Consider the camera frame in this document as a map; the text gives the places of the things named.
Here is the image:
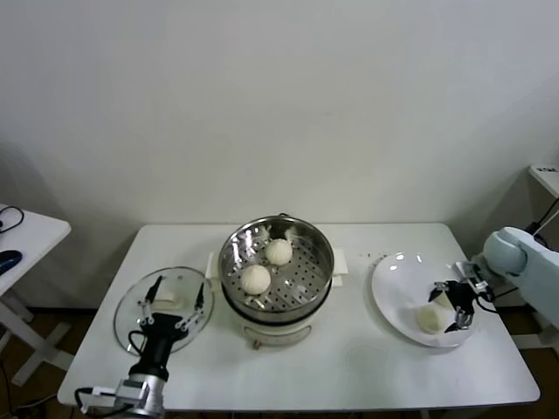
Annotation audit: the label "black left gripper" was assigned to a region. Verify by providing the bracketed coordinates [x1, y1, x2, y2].
[128, 275, 207, 376]

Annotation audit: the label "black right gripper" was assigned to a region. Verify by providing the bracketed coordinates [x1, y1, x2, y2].
[426, 281, 478, 335]

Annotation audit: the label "white steamed baozi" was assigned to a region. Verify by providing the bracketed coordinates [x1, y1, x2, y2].
[240, 264, 272, 295]
[265, 238, 293, 266]
[430, 292, 456, 312]
[415, 305, 449, 335]

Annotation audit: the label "round glass pot lid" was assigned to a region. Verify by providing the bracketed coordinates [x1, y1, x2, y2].
[113, 266, 215, 355]

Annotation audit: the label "perforated steel steamer basket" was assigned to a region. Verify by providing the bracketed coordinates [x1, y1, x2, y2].
[217, 216, 336, 316]

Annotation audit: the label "large white plate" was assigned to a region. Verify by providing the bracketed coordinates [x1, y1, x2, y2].
[370, 251, 481, 349]

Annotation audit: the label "scattered dark crumbs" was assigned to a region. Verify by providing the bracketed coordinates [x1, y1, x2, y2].
[355, 251, 392, 268]

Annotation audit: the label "white electric cooking pot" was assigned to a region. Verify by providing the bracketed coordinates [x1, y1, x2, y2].
[205, 248, 351, 351]

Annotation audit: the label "white side table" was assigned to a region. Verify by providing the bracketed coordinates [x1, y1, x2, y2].
[0, 203, 72, 386]

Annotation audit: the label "blue computer mouse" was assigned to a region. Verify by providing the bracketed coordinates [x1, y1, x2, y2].
[0, 250, 23, 275]

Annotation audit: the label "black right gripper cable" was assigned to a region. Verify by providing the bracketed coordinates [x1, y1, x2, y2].
[474, 290, 499, 313]

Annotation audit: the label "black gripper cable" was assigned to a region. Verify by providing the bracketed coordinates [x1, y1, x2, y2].
[127, 329, 148, 355]
[474, 290, 499, 313]

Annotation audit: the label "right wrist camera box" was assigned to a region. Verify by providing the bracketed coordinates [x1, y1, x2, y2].
[453, 260, 497, 302]

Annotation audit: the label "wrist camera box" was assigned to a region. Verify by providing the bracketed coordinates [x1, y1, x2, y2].
[453, 260, 497, 302]
[76, 385, 119, 414]

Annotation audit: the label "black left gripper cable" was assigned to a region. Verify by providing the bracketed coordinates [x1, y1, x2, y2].
[127, 329, 148, 355]

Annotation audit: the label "black power adapter cable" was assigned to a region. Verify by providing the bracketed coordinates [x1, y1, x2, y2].
[493, 204, 559, 302]

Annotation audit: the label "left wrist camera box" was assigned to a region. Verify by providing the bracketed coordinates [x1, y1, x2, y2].
[76, 385, 119, 414]

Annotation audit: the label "thin black looped cable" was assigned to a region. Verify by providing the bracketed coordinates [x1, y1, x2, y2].
[0, 205, 25, 235]

